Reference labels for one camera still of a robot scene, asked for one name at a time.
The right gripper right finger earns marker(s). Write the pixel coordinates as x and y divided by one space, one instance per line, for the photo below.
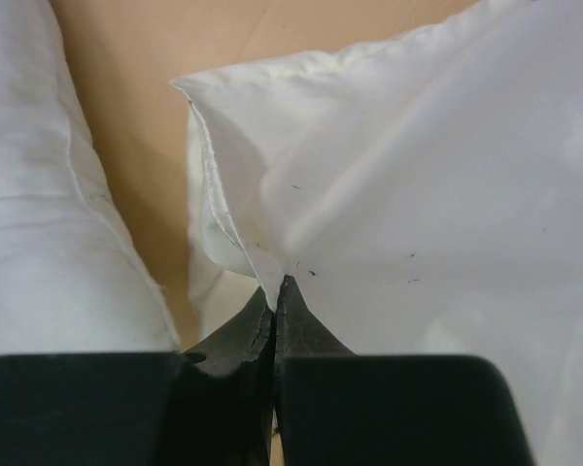
335 407

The cream pillowcase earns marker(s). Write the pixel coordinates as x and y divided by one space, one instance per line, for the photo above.
426 192

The white pillow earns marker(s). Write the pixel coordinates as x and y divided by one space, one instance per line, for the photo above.
70 277

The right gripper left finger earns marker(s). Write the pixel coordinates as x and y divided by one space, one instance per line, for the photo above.
210 405

